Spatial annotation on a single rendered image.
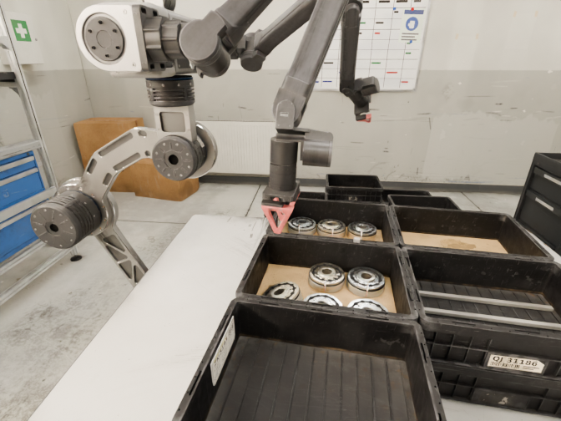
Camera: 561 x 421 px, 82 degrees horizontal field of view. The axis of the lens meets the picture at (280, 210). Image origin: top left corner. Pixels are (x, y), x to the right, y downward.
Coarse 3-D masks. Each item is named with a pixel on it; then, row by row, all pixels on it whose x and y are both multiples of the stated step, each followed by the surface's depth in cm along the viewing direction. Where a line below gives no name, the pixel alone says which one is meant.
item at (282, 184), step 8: (272, 168) 67; (280, 168) 66; (288, 168) 66; (272, 176) 68; (280, 176) 66; (288, 176) 67; (272, 184) 68; (280, 184) 67; (288, 184) 67; (296, 184) 72; (264, 192) 67; (272, 192) 67; (280, 192) 67; (288, 192) 67; (288, 200) 66
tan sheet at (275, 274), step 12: (264, 276) 96; (276, 276) 96; (288, 276) 96; (300, 276) 96; (384, 276) 96; (264, 288) 91; (300, 288) 91; (312, 288) 91; (384, 288) 91; (348, 300) 86; (384, 300) 86; (396, 312) 82
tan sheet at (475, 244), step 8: (408, 232) 120; (408, 240) 115; (416, 240) 115; (424, 240) 115; (432, 240) 115; (440, 240) 115; (448, 240) 115; (456, 240) 115; (464, 240) 115; (472, 240) 115; (480, 240) 115; (488, 240) 115; (496, 240) 115; (456, 248) 110; (464, 248) 110; (472, 248) 110; (480, 248) 110; (488, 248) 110; (496, 248) 110
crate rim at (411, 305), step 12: (264, 240) 96; (300, 240) 97; (312, 240) 96; (324, 240) 96; (336, 240) 96; (396, 252) 90; (252, 264) 84; (240, 288) 75; (408, 288) 75; (264, 300) 72; (276, 300) 72; (288, 300) 72; (408, 300) 72; (360, 312) 68; (372, 312) 68; (384, 312) 68
